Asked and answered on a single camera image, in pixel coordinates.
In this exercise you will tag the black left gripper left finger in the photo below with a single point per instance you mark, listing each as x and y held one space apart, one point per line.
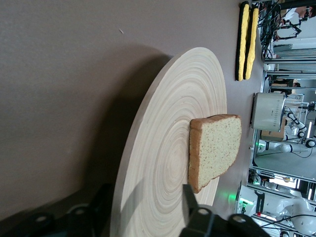
81 222

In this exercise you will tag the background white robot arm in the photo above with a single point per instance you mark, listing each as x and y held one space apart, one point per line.
300 127

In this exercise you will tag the brown bread slice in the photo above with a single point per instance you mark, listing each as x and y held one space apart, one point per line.
217 153

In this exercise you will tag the round wooden plate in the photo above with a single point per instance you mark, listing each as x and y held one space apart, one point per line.
160 148

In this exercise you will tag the brown table cover sheet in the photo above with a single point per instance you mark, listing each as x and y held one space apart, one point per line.
61 74

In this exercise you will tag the cardboard box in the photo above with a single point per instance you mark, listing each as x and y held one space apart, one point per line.
271 135

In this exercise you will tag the beige chrome toaster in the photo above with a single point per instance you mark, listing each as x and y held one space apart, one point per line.
267 111

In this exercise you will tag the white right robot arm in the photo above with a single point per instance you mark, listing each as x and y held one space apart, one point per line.
296 207

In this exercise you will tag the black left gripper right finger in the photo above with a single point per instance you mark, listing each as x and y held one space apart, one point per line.
205 224

